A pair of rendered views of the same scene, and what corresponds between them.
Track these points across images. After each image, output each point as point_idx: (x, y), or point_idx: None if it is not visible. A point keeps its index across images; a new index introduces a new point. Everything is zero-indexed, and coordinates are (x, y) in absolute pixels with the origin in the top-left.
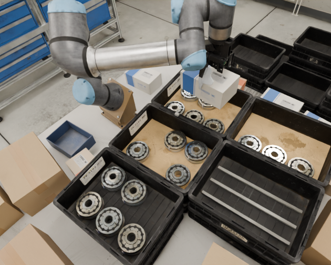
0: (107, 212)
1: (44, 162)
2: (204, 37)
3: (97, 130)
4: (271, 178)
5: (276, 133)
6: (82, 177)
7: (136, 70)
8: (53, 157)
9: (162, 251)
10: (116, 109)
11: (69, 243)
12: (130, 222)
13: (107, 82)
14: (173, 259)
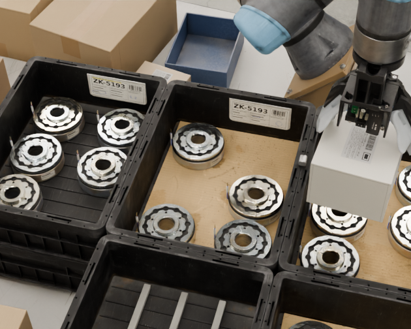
0: (49, 145)
1: (116, 25)
2: (302, 4)
3: (258, 83)
4: None
5: None
6: (92, 77)
7: None
8: (160, 46)
9: (32, 284)
10: (301, 76)
11: None
12: (46, 189)
13: (352, 26)
14: (21, 308)
